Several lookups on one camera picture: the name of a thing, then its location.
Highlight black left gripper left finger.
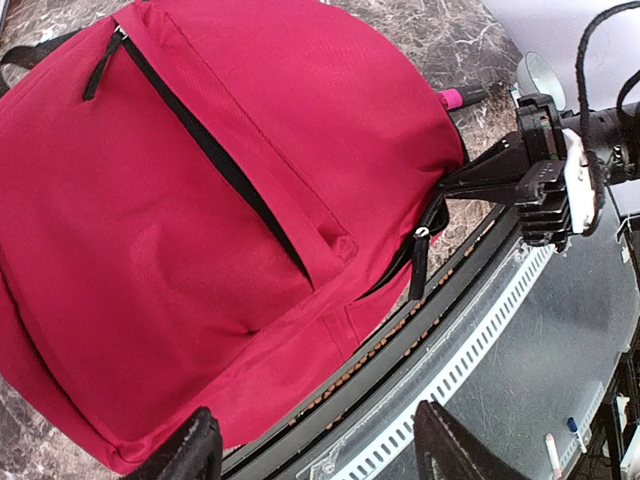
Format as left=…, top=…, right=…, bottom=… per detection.
left=129, top=407, right=222, bottom=480

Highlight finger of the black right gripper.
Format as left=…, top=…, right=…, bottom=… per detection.
left=444, top=132, right=530, bottom=188
left=441, top=183, right=516, bottom=205

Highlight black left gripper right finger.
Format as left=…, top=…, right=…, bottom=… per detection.
left=413, top=400, right=526, bottom=480

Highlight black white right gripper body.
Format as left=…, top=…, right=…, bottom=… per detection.
left=515, top=94, right=639, bottom=251

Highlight red student backpack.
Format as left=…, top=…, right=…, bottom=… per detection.
left=1, top=1, right=465, bottom=474

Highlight pink black highlighter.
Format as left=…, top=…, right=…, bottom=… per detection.
left=436, top=85, right=489, bottom=111

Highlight round glass jar lid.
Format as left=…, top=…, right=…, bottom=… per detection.
left=515, top=51, right=566, bottom=111

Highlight white blue marker pen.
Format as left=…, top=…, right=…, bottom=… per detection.
left=566, top=417, right=587, bottom=454

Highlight grey slotted cable duct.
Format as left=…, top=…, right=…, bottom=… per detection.
left=344, top=244, right=609, bottom=480

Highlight black front frame rail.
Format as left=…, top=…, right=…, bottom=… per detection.
left=219, top=199, right=640, bottom=480

